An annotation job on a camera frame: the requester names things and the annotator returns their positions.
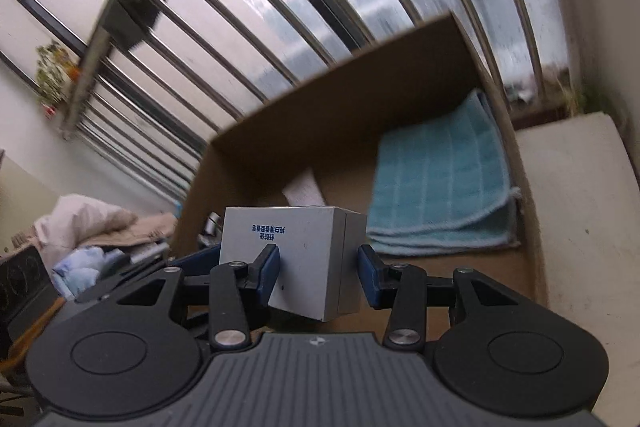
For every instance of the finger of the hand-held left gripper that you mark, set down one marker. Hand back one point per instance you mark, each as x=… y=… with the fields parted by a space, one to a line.
x=197 y=259

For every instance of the white paper sheet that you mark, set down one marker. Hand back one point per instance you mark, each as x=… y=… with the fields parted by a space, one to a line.
x=302 y=192

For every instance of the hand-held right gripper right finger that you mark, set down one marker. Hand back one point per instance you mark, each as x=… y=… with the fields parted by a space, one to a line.
x=370 y=277

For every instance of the blue printed bedding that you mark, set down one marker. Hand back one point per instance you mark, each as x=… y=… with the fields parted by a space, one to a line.
x=80 y=272

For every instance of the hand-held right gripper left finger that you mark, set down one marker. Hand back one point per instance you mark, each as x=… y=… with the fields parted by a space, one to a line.
x=267 y=267

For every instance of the white rectangular box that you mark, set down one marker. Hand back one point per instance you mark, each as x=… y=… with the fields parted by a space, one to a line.
x=310 y=257

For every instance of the brown cardboard box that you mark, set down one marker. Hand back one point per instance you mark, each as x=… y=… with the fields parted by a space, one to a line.
x=350 y=107

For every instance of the blue checked cloth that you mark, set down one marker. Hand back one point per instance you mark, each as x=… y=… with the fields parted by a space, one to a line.
x=440 y=182

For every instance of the black appliance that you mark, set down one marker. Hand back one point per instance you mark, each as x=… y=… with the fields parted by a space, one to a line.
x=22 y=287

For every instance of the beige plastic cabinet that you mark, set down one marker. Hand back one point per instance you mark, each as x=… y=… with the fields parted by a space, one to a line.
x=575 y=207

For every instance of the colourful wall decoration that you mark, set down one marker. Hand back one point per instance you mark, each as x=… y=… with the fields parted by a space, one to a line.
x=55 y=74

